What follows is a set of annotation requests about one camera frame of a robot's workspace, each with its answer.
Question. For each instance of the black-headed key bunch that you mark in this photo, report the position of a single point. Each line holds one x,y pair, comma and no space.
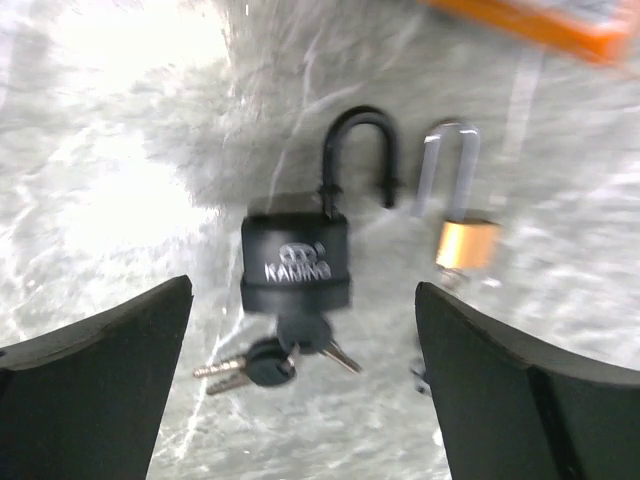
446,329

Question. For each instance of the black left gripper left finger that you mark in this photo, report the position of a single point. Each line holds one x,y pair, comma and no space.
86,401

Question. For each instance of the brass padlock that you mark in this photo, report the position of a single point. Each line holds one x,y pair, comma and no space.
465,242

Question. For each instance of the orange snack bag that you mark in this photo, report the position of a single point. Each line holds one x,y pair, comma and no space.
598,32

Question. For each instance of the black Kaijing padlock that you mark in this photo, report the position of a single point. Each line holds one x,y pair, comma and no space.
297,263

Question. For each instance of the black-headed keys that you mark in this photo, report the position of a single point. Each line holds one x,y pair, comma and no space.
271,362

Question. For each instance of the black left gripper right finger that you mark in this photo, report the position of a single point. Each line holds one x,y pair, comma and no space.
532,410

